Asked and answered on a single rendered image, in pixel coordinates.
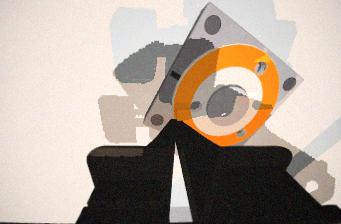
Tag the orange round plate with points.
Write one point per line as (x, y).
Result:
(223, 65)

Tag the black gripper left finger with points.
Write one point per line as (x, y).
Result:
(154, 161)

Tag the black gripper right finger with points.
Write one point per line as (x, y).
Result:
(203, 161)

